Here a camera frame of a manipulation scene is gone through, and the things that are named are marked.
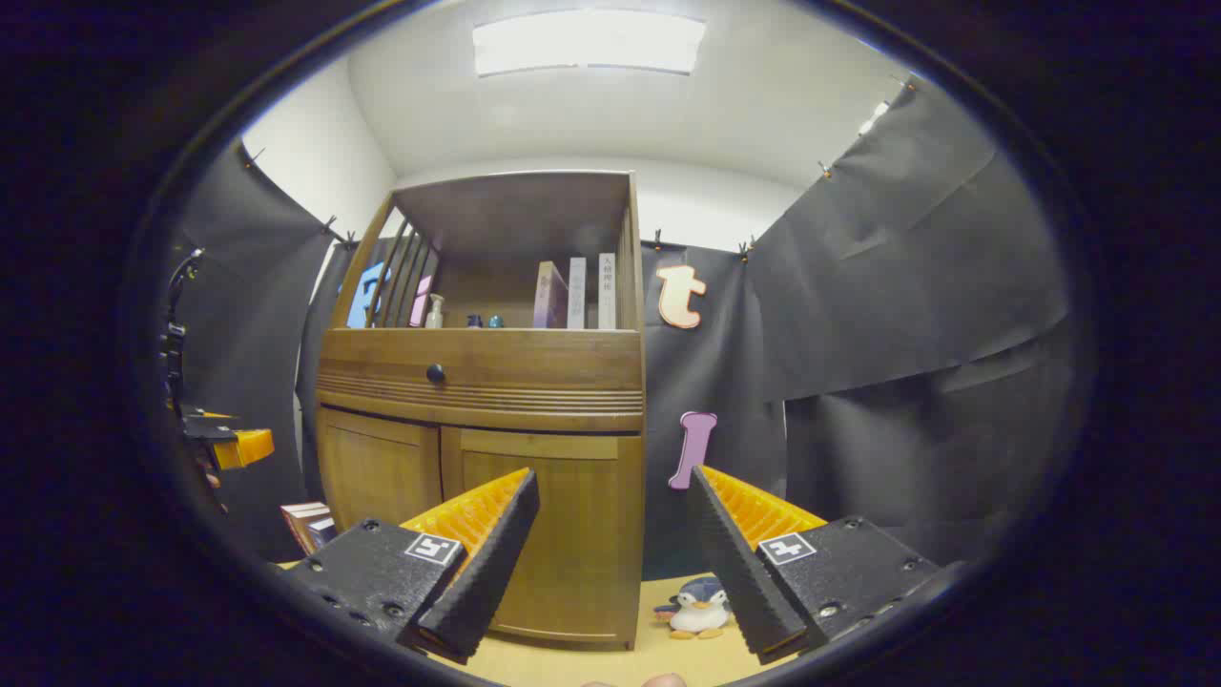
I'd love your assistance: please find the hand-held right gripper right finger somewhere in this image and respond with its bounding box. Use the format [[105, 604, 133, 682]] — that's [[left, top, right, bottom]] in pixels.
[[689, 465, 941, 666]]

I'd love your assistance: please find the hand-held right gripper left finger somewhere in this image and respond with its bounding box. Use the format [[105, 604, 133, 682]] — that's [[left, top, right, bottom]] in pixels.
[[283, 468, 541, 666]]

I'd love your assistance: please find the wooden cabinet door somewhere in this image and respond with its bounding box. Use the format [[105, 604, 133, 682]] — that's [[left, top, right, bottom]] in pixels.
[[441, 427, 642, 645], [320, 406, 445, 535]]

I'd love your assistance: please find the wooden double-door shoe cabinet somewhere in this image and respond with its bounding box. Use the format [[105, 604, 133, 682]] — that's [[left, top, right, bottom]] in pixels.
[[315, 170, 648, 652]]

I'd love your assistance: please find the penguin plush toy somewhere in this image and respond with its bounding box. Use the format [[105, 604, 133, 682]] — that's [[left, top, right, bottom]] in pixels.
[[654, 575, 734, 640]]

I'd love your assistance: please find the black backdrop cloth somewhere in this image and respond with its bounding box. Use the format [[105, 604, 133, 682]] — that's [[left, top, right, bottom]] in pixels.
[[162, 81, 1084, 573]]

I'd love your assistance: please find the ceiling light panel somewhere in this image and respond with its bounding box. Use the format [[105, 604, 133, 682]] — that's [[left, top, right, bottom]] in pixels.
[[472, 10, 707, 77]]

